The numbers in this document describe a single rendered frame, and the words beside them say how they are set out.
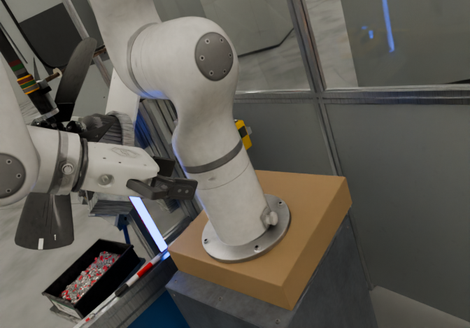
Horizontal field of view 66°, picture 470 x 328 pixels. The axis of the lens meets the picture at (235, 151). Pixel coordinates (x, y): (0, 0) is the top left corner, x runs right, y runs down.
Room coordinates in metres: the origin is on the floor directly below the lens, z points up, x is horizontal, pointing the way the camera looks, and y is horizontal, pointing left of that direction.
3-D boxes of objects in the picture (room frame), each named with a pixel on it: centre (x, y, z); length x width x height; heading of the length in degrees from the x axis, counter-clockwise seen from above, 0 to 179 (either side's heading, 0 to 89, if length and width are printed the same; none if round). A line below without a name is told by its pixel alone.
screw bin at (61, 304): (0.86, 0.51, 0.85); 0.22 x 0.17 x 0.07; 140
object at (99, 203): (1.09, 0.43, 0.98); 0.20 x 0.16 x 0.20; 125
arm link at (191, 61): (0.57, 0.02, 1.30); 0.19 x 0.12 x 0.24; 34
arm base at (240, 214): (0.60, 0.04, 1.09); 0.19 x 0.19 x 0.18
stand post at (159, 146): (1.42, 0.29, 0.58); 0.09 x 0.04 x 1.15; 35
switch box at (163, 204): (1.49, 0.34, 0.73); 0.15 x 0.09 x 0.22; 125
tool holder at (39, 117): (1.12, 0.48, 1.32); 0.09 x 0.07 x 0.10; 160
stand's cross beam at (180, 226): (1.35, 0.38, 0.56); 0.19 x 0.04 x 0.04; 125
